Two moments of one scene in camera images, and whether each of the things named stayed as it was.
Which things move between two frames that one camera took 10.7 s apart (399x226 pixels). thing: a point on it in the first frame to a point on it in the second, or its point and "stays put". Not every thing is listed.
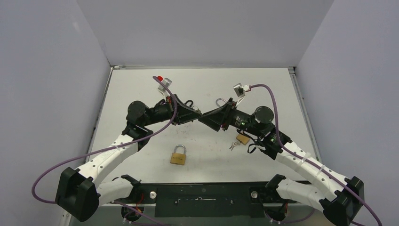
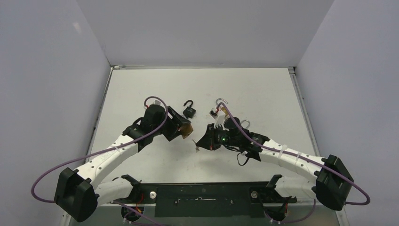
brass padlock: x=216 y=101 stays put
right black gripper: x=227 y=115 to x=211 y=139
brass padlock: x=178 y=158 to x=186 y=129
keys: x=198 y=110 to x=196 y=149
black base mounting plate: x=206 y=200 stays put
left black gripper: x=184 y=113 to x=175 y=124
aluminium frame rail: x=201 y=67 stays put
